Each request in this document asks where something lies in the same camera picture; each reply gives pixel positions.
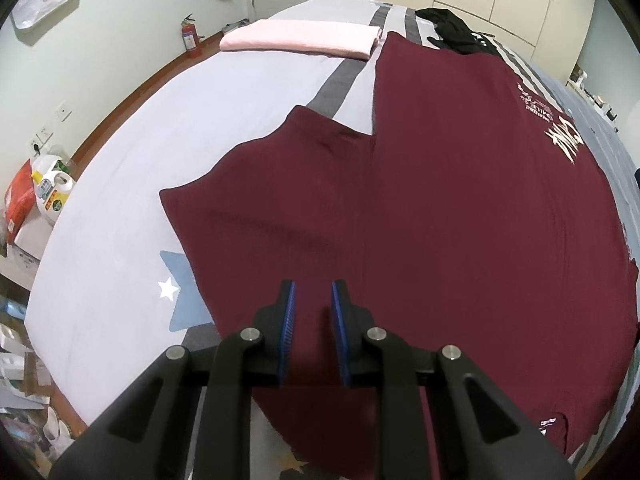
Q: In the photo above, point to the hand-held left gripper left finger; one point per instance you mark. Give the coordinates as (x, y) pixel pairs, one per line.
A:
(287, 330)

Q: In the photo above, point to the white cardboard box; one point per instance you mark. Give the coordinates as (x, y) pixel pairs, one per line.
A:
(27, 245)

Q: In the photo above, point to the red fire extinguisher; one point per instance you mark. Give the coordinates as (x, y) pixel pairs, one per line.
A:
(191, 37)

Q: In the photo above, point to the striped grey white bedsheet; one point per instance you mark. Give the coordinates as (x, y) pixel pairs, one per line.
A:
(200, 110)

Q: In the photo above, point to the pink folded garment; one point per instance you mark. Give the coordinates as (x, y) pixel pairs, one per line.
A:
(300, 35)

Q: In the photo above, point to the white wall switch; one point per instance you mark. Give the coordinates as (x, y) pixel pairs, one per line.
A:
(64, 111)

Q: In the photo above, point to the maroon t-shirt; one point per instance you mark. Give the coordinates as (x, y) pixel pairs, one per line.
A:
(440, 200)

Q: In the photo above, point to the white wall socket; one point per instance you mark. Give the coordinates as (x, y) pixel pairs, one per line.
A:
(41, 139)

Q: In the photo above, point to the black printed garment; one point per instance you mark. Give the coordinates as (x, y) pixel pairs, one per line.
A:
(457, 27)

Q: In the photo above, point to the red packet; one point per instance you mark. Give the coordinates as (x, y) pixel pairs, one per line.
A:
(20, 195)

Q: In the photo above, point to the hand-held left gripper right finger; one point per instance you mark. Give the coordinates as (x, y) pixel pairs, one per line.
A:
(340, 330)

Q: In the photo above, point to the white detergent bottle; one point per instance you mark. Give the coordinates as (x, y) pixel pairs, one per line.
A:
(55, 195)

